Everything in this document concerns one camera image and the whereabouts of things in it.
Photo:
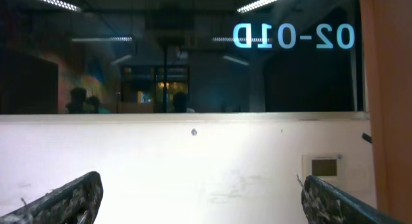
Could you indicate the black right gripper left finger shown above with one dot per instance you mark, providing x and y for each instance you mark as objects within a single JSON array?
[{"x": 76, "y": 202}]

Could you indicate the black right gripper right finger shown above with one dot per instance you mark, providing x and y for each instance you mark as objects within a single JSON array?
[{"x": 324, "y": 203}]

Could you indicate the wooden door with handle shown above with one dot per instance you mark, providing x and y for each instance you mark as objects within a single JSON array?
[{"x": 386, "y": 32}]

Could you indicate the glass window with lettering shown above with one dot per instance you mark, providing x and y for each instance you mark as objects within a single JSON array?
[{"x": 181, "y": 56}]

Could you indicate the white wall control panel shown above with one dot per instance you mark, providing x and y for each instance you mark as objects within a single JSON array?
[{"x": 327, "y": 167}]

